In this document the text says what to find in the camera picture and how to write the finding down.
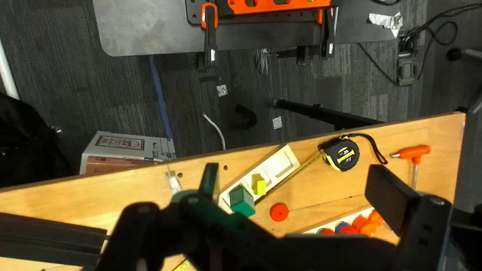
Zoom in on yellow block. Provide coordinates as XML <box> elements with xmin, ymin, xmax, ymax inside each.
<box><xmin>250</xmin><ymin>174</ymin><xmax>270</xmax><ymax>198</ymax></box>

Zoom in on black bag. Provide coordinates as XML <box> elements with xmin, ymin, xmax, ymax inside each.
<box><xmin>0</xmin><ymin>92</ymin><xmax>73</xmax><ymax>192</ymax></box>

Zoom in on white shape sorter board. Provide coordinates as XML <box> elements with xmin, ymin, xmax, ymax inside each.
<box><xmin>217</xmin><ymin>144</ymin><xmax>303</xmax><ymax>216</ymax></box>

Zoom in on large green block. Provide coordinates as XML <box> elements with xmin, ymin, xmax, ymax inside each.
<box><xmin>228</xmin><ymin>184</ymin><xmax>258</xmax><ymax>219</ymax></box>

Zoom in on orange handled bar clamp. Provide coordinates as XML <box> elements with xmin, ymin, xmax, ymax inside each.
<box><xmin>199</xmin><ymin>2</ymin><xmax>222</xmax><ymax>67</ymax></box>

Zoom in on black floor device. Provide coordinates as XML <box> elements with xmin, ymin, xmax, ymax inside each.
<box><xmin>396</xmin><ymin>37</ymin><xmax>422</xmax><ymax>88</ymax></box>

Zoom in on orange handled hex key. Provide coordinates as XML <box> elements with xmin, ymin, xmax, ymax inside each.
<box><xmin>390</xmin><ymin>144</ymin><xmax>433</xmax><ymax>190</ymax></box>

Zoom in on green mount piece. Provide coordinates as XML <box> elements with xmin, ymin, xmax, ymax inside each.
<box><xmin>198</xmin><ymin>162</ymin><xmax>222</xmax><ymax>204</ymax></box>

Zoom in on silver tape piece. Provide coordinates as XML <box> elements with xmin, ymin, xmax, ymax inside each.
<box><xmin>368</xmin><ymin>11</ymin><xmax>405</xmax><ymax>40</ymax></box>

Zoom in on white pole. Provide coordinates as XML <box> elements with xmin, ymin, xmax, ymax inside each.
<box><xmin>0</xmin><ymin>40</ymin><xmax>21</xmax><ymax>103</ymax></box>

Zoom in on blue floor strip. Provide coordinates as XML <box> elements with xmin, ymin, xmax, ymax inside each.
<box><xmin>148</xmin><ymin>55</ymin><xmax>175</xmax><ymax>142</ymax></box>

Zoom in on black floor cables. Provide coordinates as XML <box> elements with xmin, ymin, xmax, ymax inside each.
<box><xmin>357</xmin><ymin>2</ymin><xmax>482</xmax><ymax>88</ymax></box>

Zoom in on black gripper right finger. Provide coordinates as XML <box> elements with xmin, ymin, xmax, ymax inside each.
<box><xmin>365</xmin><ymin>165</ymin><xmax>454</xmax><ymax>271</ymax></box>

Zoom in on black tripod leg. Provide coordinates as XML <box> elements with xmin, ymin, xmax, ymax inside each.
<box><xmin>273</xmin><ymin>98</ymin><xmax>387</xmax><ymax>133</ymax></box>

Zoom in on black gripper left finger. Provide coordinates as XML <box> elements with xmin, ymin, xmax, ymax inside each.
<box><xmin>95</xmin><ymin>201</ymin><xmax>169</xmax><ymax>271</ymax></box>

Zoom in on black yellow tape measure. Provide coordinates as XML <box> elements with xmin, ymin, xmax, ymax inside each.
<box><xmin>318</xmin><ymin>131</ymin><xmax>389</xmax><ymax>174</ymax></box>

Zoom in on white peg board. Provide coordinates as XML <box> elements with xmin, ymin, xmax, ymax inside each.
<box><xmin>285</xmin><ymin>205</ymin><xmax>390</xmax><ymax>240</ymax></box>

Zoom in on grey equipment box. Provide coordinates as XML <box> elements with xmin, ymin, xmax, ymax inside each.
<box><xmin>79</xmin><ymin>130</ymin><xmax>178</xmax><ymax>178</ymax></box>

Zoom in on black metal rail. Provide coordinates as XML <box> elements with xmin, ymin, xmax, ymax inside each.
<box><xmin>0</xmin><ymin>211</ymin><xmax>110</xmax><ymax>268</ymax></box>

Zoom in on white cable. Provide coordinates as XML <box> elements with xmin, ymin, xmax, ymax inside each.
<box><xmin>201</xmin><ymin>112</ymin><xmax>229</xmax><ymax>153</ymax></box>

